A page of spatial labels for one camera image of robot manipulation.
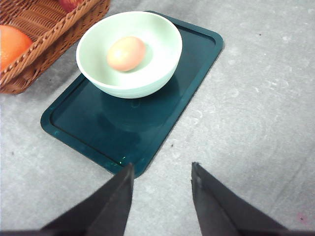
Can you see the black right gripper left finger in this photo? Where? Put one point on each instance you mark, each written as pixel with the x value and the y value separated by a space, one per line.
pixel 102 213

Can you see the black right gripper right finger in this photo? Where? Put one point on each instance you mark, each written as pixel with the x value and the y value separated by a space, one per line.
pixel 223 213

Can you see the light green ceramic bowl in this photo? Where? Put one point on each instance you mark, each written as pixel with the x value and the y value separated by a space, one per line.
pixel 163 43

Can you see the brown egg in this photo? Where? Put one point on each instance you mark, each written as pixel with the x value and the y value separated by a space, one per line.
pixel 126 53

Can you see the brown wicker basket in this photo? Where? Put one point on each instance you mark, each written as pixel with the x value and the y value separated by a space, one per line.
pixel 54 32

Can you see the dark green rectangular tray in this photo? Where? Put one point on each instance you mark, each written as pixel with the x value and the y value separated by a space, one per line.
pixel 135 130

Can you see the orange tangerine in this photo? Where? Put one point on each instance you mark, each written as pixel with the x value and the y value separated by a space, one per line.
pixel 13 43

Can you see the red yellow apple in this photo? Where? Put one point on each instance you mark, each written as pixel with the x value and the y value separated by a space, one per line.
pixel 68 5

